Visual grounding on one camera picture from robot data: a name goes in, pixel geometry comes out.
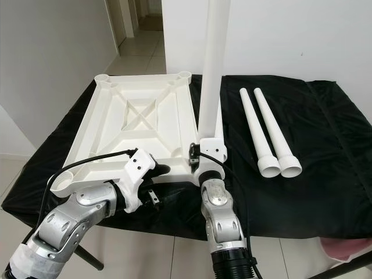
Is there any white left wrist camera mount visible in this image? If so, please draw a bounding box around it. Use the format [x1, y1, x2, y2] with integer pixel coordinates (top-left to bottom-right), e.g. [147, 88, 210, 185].
[121, 148, 155, 210]

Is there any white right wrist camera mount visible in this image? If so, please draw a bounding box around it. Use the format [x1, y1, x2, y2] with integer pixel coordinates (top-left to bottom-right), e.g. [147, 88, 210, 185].
[195, 138, 227, 170]

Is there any pink round object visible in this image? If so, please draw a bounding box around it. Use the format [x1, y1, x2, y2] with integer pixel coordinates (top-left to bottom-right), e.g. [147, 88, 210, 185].
[323, 237, 372, 261]

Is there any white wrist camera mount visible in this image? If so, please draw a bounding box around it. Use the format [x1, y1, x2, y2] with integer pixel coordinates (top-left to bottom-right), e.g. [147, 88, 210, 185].
[121, 148, 155, 210]
[195, 138, 227, 170]

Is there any white plastic table leg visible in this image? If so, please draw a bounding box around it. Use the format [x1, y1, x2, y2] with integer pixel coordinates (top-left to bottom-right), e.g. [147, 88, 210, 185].
[198, 0, 227, 140]
[253, 87, 303, 178]
[239, 87, 283, 178]

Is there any white plastic table top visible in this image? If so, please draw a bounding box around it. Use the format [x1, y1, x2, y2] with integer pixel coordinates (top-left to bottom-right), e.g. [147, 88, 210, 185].
[51, 70, 201, 195]

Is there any black metal table leg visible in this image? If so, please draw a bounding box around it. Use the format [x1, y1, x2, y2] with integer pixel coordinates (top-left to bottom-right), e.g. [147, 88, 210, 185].
[308, 264, 372, 279]
[78, 247, 102, 271]

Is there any white door frame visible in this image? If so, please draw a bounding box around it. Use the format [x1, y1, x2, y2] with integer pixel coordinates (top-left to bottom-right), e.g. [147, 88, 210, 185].
[110, 0, 140, 41]

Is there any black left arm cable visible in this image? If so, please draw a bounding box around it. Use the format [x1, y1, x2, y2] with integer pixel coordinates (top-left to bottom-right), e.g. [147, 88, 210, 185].
[29, 149, 131, 245]

